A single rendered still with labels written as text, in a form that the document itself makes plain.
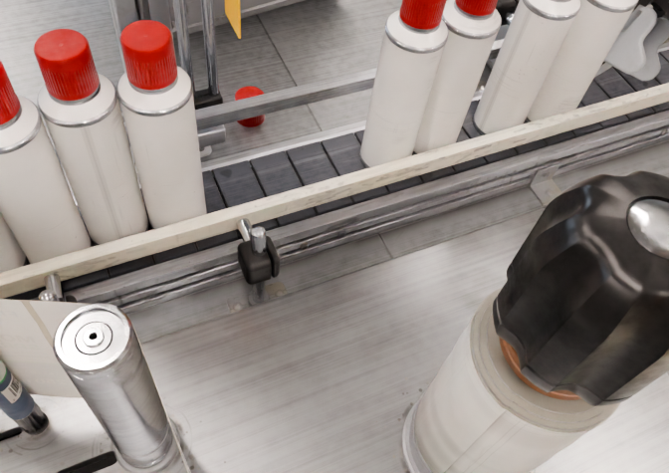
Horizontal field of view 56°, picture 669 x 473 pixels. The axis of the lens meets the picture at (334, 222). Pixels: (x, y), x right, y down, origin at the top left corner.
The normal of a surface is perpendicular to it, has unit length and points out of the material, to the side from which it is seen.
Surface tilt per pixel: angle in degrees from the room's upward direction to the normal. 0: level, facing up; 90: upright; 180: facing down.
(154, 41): 2
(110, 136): 90
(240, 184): 0
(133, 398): 90
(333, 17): 0
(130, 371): 90
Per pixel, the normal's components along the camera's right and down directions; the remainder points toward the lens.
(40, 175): 0.84, 0.49
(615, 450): 0.10, -0.57
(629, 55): -0.76, -0.01
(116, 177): 0.67, 0.64
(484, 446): -0.54, 0.68
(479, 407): -0.82, 0.43
